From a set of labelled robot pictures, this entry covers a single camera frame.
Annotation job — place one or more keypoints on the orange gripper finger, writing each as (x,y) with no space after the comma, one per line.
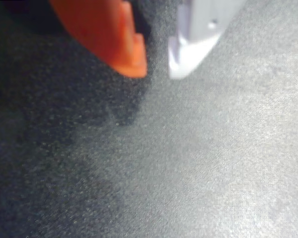
(106,32)

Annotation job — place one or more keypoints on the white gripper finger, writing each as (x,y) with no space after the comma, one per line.
(196,29)

